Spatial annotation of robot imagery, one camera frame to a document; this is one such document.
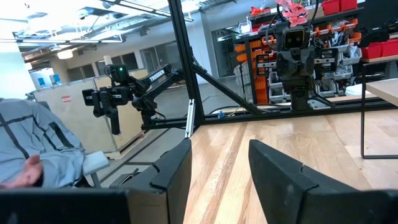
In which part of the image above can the silver metal bracket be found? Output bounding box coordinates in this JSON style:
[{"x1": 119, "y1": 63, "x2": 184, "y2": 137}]
[{"x1": 185, "y1": 98, "x2": 196, "y2": 139}]

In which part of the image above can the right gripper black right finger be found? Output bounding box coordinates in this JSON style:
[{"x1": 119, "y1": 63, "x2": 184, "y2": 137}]
[{"x1": 248, "y1": 139, "x2": 358, "y2": 224}]

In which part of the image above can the person's hand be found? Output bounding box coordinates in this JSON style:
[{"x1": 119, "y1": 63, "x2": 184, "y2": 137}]
[{"x1": 0, "y1": 154, "x2": 44, "y2": 190}]

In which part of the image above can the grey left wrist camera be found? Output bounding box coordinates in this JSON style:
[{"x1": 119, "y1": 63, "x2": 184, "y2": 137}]
[{"x1": 282, "y1": 26, "x2": 307, "y2": 50}]

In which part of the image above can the wooden shelf with black legs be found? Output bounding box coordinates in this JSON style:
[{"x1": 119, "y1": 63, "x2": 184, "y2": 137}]
[{"x1": 360, "y1": 62, "x2": 398, "y2": 160}]

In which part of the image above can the person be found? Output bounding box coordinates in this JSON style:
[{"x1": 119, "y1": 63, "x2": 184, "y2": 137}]
[{"x1": 0, "y1": 98, "x2": 86, "y2": 190}]

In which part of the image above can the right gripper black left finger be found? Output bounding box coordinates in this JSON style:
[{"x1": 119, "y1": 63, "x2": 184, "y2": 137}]
[{"x1": 119, "y1": 139, "x2": 193, "y2": 224}]

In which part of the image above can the black aluminium table frame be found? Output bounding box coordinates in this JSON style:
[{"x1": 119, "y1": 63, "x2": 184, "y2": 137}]
[{"x1": 141, "y1": 0, "x2": 398, "y2": 139}]

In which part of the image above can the rack of red parts bins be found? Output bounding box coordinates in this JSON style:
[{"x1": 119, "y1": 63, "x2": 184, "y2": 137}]
[{"x1": 231, "y1": 0, "x2": 398, "y2": 105}]

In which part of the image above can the white chair armrest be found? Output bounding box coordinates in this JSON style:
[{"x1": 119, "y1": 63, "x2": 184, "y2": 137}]
[{"x1": 81, "y1": 151, "x2": 110, "y2": 187}]

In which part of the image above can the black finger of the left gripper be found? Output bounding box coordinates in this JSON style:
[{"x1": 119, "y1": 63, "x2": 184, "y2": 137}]
[
  {"x1": 297, "y1": 49, "x2": 315, "y2": 76},
  {"x1": 277, "y1": 50, "x2": 296, "y2": 78}
]

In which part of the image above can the pink artificial flower bunch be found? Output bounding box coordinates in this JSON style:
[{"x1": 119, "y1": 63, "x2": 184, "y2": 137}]
[{"x1": 275, "y1": 0, "x2": 308, "y2": 27}]

